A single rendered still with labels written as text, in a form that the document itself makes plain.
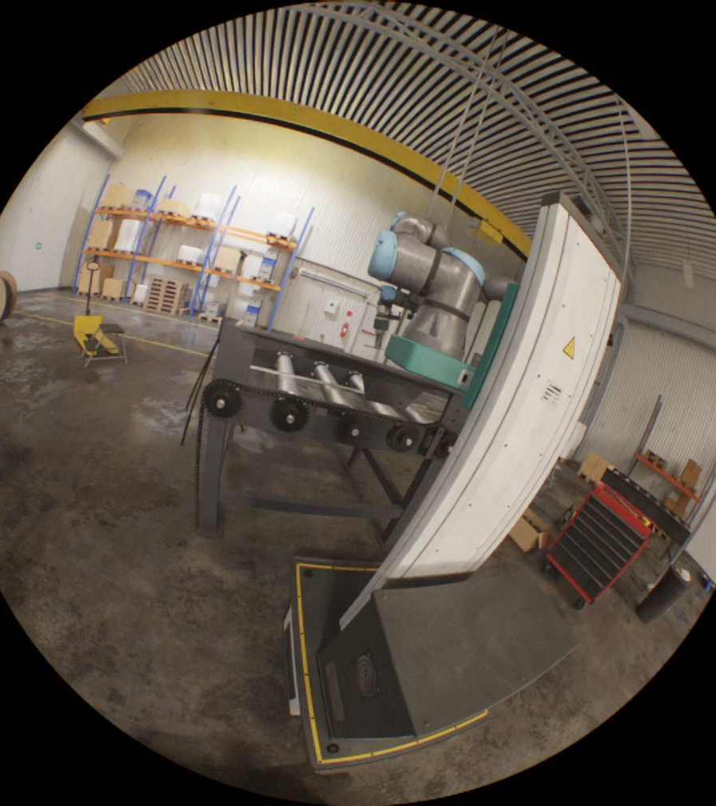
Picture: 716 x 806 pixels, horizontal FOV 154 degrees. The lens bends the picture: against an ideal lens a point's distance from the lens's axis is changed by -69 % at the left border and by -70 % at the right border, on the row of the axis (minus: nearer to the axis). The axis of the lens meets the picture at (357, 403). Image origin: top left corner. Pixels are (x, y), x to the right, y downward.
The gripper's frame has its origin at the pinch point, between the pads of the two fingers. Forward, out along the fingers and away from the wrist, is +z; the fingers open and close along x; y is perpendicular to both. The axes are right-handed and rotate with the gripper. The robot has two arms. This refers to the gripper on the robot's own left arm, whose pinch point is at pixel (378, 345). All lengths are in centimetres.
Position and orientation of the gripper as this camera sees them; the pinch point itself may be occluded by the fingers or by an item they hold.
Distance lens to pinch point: 138.8
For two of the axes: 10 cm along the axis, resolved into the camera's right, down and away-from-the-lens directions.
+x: -3.3, 2.2, -9.2
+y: -9.3, -2.5, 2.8
